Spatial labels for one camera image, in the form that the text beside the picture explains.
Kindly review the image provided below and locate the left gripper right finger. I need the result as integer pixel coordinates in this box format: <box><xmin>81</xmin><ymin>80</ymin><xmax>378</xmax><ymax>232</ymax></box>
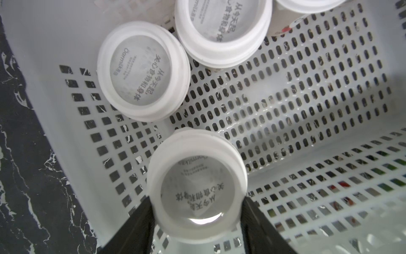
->
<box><xmin>241</xmin><ymin>196</ymin><xmax>297</xmax><ymax>254</ymax></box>

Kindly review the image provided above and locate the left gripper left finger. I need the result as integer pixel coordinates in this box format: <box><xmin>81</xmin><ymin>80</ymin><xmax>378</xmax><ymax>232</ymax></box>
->
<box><xmin>98</xmin><ymin>197</ymin><xmax>155</xmax><ymax>254</ymax></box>

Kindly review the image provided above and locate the yogurt cup front row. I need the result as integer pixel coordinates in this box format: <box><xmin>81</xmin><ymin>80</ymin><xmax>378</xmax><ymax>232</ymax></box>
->
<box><xmin>147</xmin><ymin>128</ymin><xmax>248</xmax><ymax>244</ymax></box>
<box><xmin>174</xmin><ymin>0</ymin><xmax>273</xmax><ymax>69</ymax></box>
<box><xmin>266</xmin><ymin>0</ymin><xmax>345</xmax><ymax>37</ymax></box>

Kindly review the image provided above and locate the yogurt cup row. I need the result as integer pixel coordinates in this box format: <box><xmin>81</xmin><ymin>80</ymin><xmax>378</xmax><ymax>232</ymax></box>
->
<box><xmin>174</xmin><ymin>0</ymin><xmax>273</xmax><ymax>69</ymax></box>
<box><xmin>266</xmin><ymin>0</ymin><xmax>345</xmax><ymax>37</ymax></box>
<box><xmin>147</xmin><ymin>128</ymin><xmax>248</xmax><ymax>244</ymax></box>
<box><xmin>97</xmin><ymin>21</ymin><xmax>191</xmax><ymax>122</ymax></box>

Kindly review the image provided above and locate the white plastic perforated basket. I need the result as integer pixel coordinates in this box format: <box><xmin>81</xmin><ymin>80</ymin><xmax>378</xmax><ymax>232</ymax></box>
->
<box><xmin>1</xmin><ymin>1</ymin><xmax>406</xmax><ymax>254</ymax></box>

